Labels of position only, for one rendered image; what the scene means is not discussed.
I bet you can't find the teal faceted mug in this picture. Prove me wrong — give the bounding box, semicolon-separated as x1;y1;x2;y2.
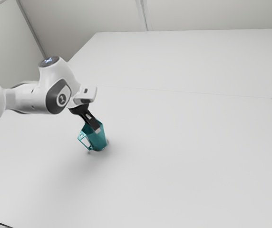
77;120;107;152

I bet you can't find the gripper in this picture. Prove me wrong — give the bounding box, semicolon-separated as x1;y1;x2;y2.
68;102;101;133

